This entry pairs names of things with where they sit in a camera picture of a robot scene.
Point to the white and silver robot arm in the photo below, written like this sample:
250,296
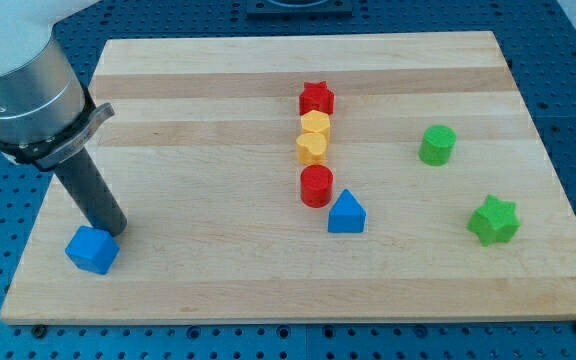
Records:
46,114

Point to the blue triangle block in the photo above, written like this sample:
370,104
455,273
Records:
347,214

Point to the red cylinder block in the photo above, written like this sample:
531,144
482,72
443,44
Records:
316,185

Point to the yellow heart block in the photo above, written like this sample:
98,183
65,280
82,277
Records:
311,148

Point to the yellow hexagon block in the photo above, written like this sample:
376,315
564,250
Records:
316,121

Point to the red star block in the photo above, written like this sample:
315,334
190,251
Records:
316,96

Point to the wooden board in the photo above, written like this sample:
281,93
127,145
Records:
201,155

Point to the green cylinder block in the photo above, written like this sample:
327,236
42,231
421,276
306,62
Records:
437,145

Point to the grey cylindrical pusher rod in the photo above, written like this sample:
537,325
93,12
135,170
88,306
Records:
81,178

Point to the green star block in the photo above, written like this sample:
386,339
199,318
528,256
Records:
495,221

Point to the blue cube block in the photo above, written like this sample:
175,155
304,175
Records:
93,250

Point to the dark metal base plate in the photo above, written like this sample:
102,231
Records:
298,7

